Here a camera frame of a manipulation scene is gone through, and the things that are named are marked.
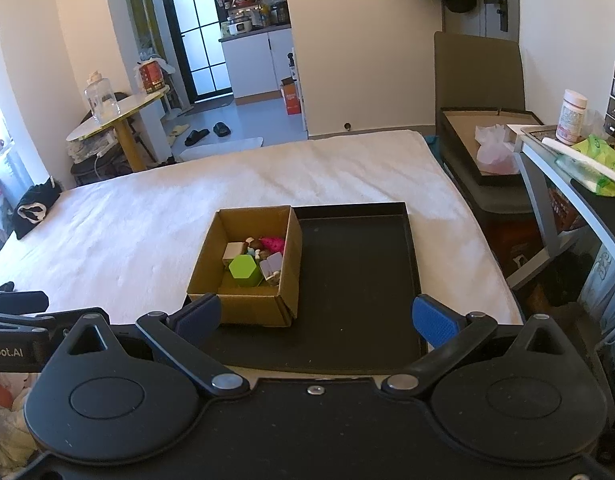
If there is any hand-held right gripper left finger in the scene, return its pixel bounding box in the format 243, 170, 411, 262
40, 294, 251, 400

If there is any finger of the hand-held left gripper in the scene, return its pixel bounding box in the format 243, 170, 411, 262
0, 290, 49, 313

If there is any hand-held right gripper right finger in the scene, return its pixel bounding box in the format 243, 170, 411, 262
382, 294, 597, 401

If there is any brown cardboard box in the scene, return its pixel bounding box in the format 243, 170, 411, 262
186, 205, 303, 328

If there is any black shallow tray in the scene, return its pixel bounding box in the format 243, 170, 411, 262
180, 202, 429, 375

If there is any grey purple block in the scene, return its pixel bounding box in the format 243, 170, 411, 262
260, 252, 284, 281

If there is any green hexagonal block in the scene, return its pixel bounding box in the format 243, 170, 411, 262
228, 254, 263, 288

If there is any light cloth pile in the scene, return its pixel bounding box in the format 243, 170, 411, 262
0, 372, 41, 480

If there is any red printed box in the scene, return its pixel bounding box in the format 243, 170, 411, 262
545, 184, 591, 235

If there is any pink white plastic bag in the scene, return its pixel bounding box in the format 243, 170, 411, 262
475, 125, 521, 176

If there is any black box with cardboard lining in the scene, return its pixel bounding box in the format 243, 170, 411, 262
440, 106, 544, 187

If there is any small white cabinet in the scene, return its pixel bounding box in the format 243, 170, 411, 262
136, 85, 176, 163

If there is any round yellow wooden table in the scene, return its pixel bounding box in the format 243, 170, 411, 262
66, 85, 171, 173

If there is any clear glass jar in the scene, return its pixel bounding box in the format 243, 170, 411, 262
85, 71, 121, 122

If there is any orange cardboard box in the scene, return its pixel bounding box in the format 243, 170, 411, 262
280, 77, 303, 116

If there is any green packet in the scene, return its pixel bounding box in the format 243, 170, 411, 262
555, 134, 615, 197

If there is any red tin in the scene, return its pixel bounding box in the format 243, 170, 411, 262
138, 59, 164, 95

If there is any white bottle with pink label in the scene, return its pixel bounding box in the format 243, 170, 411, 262
555, 89, 588, 146

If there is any white kitchen cabinet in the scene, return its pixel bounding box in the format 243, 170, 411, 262
218, 27, 294, 101

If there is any olive chair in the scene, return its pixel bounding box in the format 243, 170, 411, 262
432, 31, 538, 216

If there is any black framed glass door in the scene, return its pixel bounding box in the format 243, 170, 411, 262
156, 0, 236, 108

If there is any grey entrance door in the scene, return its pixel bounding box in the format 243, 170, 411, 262
440, 0, 521, 43

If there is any row of kitchen jars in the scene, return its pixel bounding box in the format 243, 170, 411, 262
220, 0, 291, 28

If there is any white frame desk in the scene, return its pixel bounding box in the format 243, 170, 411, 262
507, 122, 615, 293

